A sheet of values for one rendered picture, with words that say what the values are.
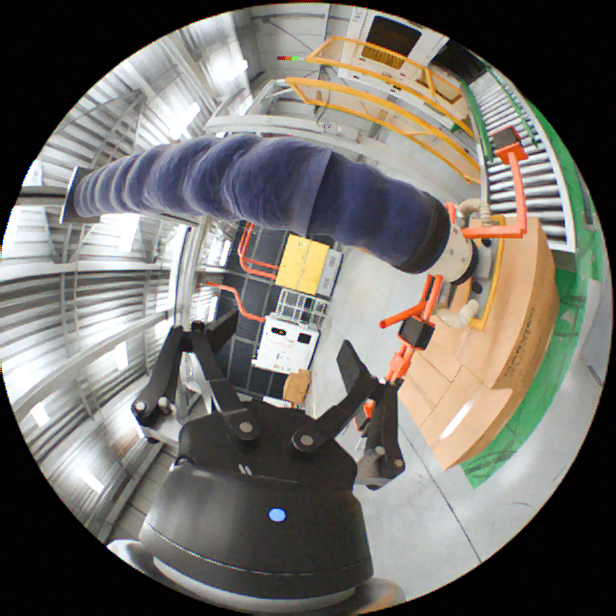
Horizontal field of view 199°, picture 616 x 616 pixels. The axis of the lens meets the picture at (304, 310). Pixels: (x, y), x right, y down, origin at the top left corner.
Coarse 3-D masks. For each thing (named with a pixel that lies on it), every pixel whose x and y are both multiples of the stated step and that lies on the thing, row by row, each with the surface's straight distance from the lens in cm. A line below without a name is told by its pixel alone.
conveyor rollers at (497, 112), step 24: (480, 96) 264; (504, 96) 235; (504, 120) 206; (528, 120) 196; (528, 144) 175; (504, 168) 168; (528, 168) 155; (552, 168) 153; (504, 192) 152; (528, 192) 144; (552, 192) 141; (504, 216) 141; (552, 216) 130
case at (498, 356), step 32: (512, 224) 84; (512, 256) 77; (544, 256) 87; (512, 288) 73; (544, 288) 91; (512, 320) 70; (544, 320) 106; (448, 352) 81; (480, 352) 72; (512, 352) 70; (512, 384) 96
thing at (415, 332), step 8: (408, 320) 56; (416, 320) 53; (424, 320) 50; (400, 328) 57; (408, 328) 55; (416, 328) 52; (424, 328) 50; (432, 328) 52; (400, 336) 55; (408, 336) 54; (416, 336) 51; (424, 336) 52; (408, 344) 51; (416, 344) 50; (424, 344) 52
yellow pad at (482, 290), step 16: (480, 224) 67; (496, 224) 62; (480, 240) 63; (496, 240) 60; (496, 256) 58; (496, 272) 56; (480, 288) 55; (496, 288) 56; (464, 304) 59; (480, 304) 55; (480, 320) 54
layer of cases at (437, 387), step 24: (552, 288) 121; (552, 312) 136; (432, 360) 139; (456, 360) 126; (408, 384) 154; (432, 384) 136; (456, 384) 124; (480, 384) 115; (408, 408) 151; (432, 408) 134; (456, 408) 122; (480, 408) 114; (504, 408) 116; (432, 432) 133; (456, 432) 122; (480, 432) 115; (456, 456) 123
